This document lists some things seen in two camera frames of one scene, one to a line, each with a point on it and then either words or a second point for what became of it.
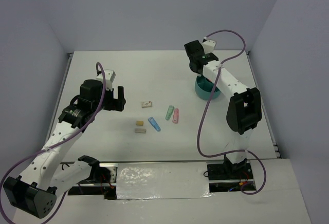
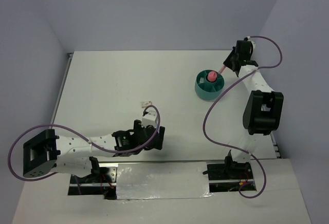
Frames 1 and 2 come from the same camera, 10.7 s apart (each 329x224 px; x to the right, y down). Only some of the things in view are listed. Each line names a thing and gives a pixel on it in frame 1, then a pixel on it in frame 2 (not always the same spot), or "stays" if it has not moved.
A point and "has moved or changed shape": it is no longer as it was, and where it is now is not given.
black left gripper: (117, 105) → (158, 144)
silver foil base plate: (162, 180) stays
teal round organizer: (203, 88) stays
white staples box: (146, 105) stays
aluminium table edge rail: (70, 55) stays
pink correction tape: (175, 115) has moved or changed shape
